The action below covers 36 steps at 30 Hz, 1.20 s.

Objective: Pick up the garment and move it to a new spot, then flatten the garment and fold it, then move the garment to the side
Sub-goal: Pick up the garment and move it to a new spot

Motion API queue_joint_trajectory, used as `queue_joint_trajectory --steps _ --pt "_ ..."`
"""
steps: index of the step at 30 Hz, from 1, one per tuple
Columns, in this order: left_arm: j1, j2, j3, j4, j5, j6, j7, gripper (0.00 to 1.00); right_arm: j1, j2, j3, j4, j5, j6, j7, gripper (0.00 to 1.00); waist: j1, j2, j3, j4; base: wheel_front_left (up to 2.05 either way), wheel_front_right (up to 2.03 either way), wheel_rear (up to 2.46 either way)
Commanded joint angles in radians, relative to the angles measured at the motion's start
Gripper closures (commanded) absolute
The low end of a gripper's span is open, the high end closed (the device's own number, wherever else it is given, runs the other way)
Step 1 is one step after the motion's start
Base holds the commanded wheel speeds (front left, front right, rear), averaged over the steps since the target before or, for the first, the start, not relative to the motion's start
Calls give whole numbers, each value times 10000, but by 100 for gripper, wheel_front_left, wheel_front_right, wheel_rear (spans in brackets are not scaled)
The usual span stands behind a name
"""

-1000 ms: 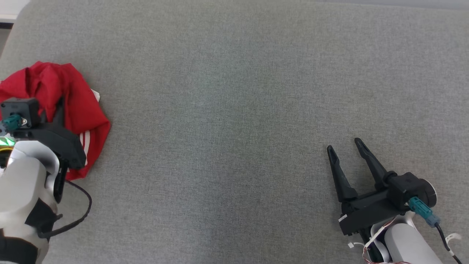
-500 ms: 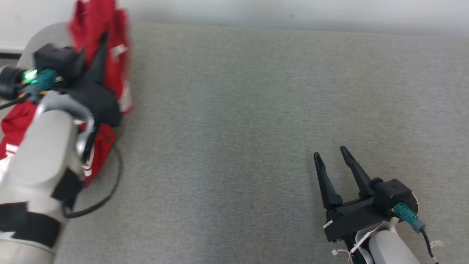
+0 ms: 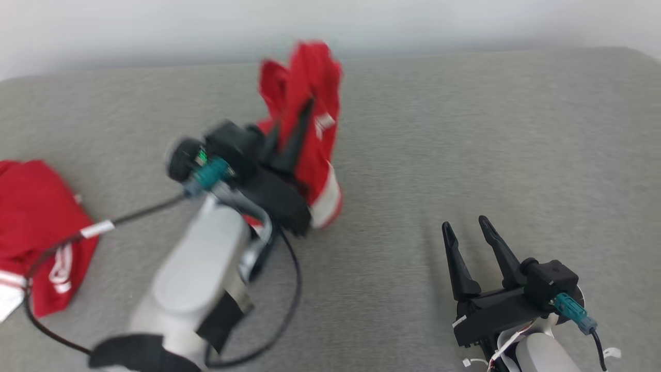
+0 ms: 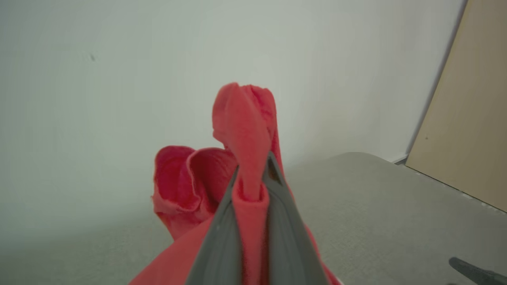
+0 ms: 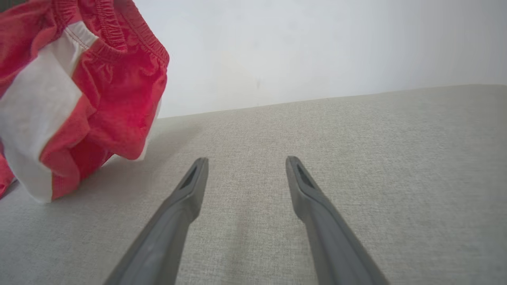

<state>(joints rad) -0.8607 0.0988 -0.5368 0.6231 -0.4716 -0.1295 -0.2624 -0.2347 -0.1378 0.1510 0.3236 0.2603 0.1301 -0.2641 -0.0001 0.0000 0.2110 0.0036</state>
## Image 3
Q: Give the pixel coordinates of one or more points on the red shorts with white stripes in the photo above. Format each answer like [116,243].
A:
[317,170]

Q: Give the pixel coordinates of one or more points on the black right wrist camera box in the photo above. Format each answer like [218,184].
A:
[552,281]

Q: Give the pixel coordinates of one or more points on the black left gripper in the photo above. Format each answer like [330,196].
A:
[279,201]

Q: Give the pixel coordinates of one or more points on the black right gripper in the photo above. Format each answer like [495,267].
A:
[496,315]

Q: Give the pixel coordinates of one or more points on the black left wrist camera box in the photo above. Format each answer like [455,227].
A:
[232,144]

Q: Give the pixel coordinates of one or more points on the red and white jersey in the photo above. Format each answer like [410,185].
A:
[36,217]

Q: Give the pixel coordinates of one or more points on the grey fabric sofa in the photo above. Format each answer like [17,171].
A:
[465,155]

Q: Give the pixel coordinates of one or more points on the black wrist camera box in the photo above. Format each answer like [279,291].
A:
[232,144]
[552,281]

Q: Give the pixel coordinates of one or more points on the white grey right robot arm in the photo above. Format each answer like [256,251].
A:
[542,356]

